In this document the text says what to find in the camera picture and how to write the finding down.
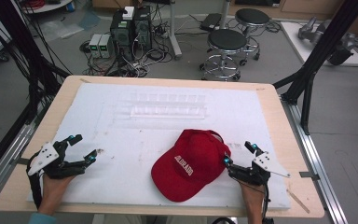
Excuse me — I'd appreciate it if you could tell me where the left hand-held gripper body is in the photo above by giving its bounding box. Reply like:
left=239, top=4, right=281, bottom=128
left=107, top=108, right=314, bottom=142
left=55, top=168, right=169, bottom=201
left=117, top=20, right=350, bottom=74
left=27, top=138, right=88, bottom=180

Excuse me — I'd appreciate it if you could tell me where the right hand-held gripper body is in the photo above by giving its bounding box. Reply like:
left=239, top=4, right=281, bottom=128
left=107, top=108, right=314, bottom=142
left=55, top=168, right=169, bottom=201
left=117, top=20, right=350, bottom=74
left=228, top=150, right=292, bottom=187

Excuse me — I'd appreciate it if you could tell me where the red baseball cap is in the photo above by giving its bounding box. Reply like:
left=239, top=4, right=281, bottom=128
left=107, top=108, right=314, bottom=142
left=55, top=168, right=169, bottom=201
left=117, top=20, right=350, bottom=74
left=150, top=129, right=232, bottom=203

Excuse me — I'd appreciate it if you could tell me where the person's right hand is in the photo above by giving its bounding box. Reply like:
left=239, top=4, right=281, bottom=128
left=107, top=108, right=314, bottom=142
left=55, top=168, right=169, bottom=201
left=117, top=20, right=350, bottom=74
left=238, top=181, right=266, bottom=217

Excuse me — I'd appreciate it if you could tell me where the person's left hand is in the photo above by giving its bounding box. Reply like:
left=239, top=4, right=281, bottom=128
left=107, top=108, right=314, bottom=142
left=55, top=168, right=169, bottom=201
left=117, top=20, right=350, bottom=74
left=37, top=173, right=76, bottom=217

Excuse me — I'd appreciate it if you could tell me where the white foam board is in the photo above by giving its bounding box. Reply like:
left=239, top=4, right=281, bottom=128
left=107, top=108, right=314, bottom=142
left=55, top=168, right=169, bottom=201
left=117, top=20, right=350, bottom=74
left=27, top=82, right=292, bottom=211

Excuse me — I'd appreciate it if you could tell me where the thin wooden stick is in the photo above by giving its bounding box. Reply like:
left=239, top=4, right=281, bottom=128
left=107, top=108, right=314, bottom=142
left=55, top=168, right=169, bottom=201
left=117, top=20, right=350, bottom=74
left=286, top=189, right=311, bottom=215

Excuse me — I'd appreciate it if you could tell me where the clear acrylic rack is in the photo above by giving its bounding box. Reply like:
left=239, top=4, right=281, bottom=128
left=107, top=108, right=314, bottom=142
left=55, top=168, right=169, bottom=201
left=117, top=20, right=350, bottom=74
left=130, top=92, right=209, bottom=120

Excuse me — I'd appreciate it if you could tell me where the grey power supply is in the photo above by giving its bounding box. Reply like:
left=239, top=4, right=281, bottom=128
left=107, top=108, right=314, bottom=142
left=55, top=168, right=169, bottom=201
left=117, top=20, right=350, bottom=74
left=99, top=34, right=115, bottom=60
left=88, top=33, right=103, bottom=59

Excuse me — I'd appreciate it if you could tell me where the black round stool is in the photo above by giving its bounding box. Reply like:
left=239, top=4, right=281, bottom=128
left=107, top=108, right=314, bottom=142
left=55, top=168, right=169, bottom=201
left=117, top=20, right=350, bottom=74
left=199, top=28, right=249, bottom=83
left=234, top=7, right=271, bottom=67

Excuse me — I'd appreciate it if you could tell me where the black computer tower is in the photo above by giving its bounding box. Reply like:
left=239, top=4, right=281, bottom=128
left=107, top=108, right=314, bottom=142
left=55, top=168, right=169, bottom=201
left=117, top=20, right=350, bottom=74
left=109, top=8, right=135, bottom=62
left=132, top=5, right=154, bottom=52

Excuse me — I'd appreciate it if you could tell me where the white platform board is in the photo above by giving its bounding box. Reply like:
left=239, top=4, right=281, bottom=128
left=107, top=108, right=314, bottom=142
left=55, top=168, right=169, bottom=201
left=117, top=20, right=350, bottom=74
left=280, top=21, right=358, bottom=67

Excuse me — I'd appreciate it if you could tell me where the black flat case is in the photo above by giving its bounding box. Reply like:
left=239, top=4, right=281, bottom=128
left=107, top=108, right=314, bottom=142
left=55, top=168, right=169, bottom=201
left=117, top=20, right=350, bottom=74
left=199, top=12, right=223, bottom=33

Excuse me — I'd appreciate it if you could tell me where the white round table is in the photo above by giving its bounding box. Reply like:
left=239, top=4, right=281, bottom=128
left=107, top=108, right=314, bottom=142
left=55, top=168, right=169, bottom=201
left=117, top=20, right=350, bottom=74
left=21, top=0, right=75, bottom=15

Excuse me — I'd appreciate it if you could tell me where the white box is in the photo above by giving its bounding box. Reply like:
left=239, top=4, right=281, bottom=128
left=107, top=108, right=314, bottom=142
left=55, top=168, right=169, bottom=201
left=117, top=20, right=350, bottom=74
left=122, top=6, right=136, bottom=21

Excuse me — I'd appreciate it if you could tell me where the grey table leg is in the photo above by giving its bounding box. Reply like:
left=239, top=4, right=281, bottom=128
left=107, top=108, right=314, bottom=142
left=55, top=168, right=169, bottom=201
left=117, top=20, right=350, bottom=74
left=167, top=0, right=184, bottom=61

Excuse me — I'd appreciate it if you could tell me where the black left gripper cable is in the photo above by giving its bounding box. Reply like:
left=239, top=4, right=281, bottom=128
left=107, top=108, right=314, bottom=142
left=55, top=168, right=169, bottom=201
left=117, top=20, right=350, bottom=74
left=25, top=166, right=44, bottom=210

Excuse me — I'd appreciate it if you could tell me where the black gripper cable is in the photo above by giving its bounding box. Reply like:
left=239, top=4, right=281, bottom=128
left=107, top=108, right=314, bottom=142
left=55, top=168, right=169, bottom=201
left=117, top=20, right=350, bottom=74
left=261, top=182, right=275, bottom=224
left=25, top=166, right=44, bottom=210

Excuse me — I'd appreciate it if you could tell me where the aluminium rail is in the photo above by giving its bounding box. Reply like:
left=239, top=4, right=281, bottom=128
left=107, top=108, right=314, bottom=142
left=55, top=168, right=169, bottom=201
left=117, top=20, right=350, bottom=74
left=0, top=122, right=36, bottom=208
left=280, top=97, right=350, bottom=224

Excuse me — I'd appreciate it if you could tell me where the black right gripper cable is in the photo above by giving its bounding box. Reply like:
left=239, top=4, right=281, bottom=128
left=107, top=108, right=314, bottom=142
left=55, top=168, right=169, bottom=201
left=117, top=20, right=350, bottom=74
left=261, top=182, right=275, bottom=224

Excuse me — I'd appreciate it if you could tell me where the electronics box with cables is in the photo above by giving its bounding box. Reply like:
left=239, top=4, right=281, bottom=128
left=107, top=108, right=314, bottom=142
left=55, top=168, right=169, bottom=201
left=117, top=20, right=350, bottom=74
left=79, top=18, right=176, bottom=78

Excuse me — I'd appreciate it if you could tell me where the black metal frame stand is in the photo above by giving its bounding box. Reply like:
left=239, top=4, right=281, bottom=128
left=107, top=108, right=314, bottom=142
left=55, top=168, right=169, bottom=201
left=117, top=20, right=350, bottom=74
left=272, top=0, right=358, bottom=136
left=0, top=0, right=73, bottom=126

